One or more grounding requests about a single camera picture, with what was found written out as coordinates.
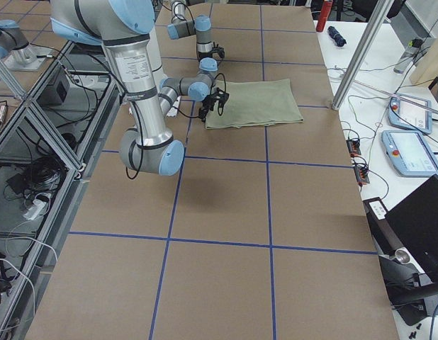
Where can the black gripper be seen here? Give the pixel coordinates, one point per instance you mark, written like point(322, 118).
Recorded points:
point(209, 101)
point(207, 55)

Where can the olive green long-sleeve shirt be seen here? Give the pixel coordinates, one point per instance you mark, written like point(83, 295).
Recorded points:
point(256, 103)

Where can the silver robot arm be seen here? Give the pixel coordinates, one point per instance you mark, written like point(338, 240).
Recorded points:
point(123, 30)
point(184, 25)

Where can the red bottle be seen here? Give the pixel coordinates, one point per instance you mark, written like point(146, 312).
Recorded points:
point(324, 14)

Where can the orange electronics board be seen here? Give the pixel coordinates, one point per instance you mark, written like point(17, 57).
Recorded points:
point(353, 147)

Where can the far teach pendant tablet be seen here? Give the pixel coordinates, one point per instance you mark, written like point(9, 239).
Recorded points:
point(402, 114)

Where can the teach pendant tablet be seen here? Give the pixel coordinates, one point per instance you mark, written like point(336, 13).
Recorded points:
point(402, 114)
point(409, 153)

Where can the near teach pendant tablet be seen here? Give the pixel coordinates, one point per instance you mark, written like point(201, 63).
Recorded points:
point(409, 153)

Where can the black monitor box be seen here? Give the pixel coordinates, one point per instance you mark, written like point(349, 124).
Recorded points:
point(407, 236)

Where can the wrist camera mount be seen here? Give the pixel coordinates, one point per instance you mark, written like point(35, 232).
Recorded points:
point(220, 98)
point(218, 51)

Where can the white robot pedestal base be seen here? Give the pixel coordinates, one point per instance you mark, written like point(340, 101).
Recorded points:
point(158, 63)

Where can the aluminium frame post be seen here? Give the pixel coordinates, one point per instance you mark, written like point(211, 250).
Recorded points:
point(372, 28)

